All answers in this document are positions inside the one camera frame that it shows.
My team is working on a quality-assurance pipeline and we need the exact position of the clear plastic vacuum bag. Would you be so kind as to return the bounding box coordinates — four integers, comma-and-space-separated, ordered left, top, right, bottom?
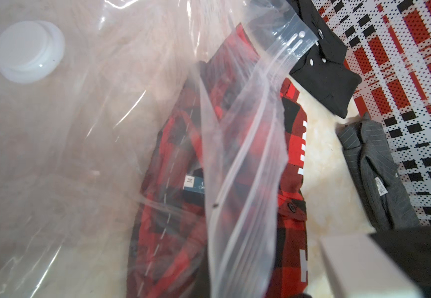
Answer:
0, 1, 317, 298

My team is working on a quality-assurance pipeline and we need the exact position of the black folded shirt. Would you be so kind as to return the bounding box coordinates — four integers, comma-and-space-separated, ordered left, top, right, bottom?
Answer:
288, 1, 362, 119

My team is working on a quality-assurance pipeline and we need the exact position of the red black plaid shirt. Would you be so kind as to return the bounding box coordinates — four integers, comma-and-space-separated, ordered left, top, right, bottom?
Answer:
125, 23, 309, 298

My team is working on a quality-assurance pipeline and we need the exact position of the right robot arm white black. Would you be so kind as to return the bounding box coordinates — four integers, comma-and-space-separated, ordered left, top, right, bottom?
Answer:
320, 227, 431, 298

